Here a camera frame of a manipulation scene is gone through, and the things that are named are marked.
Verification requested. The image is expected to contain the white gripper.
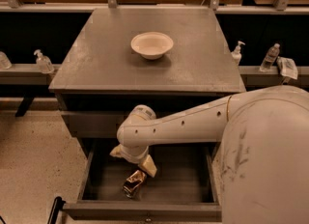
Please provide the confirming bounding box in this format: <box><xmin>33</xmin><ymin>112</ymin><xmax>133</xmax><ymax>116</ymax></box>
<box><xmin>110</xmin><ymin>145</ymin><xmax>157</xmax><ymax>178</ymax></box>

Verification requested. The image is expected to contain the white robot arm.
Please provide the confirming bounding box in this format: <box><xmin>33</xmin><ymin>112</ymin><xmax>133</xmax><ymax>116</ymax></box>
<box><xmin>111</xmin><ymin>85</ymin><xmax>309</xmax><ymax>224</ymax></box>

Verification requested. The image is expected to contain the grey open middle drawer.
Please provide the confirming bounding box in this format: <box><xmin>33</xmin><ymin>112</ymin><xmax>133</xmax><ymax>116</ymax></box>
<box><xmin>64</xmin><ymin>139</ymin><xmax>221</xmax><ymax>222</ymax></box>

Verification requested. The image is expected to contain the grey top drawer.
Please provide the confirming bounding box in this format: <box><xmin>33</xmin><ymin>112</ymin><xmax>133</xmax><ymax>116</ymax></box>
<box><xmin>61</xmin><ymin>111</ymin><xmax>126</xmax><ymax>138</ymax></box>

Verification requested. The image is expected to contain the grey drawer cabinet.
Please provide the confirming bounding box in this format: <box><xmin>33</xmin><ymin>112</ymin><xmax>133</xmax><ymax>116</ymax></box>
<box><xmin>47</xmin><ymin>6</ymin><xmax>247</xmax><ymax>158</ymax></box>

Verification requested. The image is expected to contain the white bowl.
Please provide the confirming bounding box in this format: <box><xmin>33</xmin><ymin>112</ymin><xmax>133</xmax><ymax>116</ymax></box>
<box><xmin>130</xmin><ymin>32</ymin><xmax>174</xmax><ymax>60</ymax></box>

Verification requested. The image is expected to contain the clear sanitizer pump bottle left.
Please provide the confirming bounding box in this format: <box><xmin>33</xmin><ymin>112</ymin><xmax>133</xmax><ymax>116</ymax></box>
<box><xmin>34</xmin><ymin>49</ymin><xmax>54</xmax><ymax>74</ymax></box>

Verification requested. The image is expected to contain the white pump bottle right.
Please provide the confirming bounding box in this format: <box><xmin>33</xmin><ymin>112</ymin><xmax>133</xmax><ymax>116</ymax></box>
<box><xmin>231</xmin><ymin>41</ymin><xmax>244</xmax><ymax>65</ymax></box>

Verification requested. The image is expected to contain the clear water bottle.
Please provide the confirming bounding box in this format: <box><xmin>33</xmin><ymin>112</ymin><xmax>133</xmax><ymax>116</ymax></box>
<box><xmin>259</xmin><ymin>43</ymin><xmax>280</xmax><ymax>72</ymax></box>

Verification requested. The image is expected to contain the white packet on shelf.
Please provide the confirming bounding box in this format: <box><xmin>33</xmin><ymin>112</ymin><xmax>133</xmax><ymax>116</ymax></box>
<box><xmin>277</xmin><ymin>57</ymin><xmax>298</xmax><ymax>80</ymax></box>

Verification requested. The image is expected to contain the black handle bottom left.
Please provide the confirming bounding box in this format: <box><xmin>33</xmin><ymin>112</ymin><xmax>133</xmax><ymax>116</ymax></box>
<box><xmin>47</xmin><ymin>196</ymin><xmax>66</xmax><ymax>224</ymax></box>

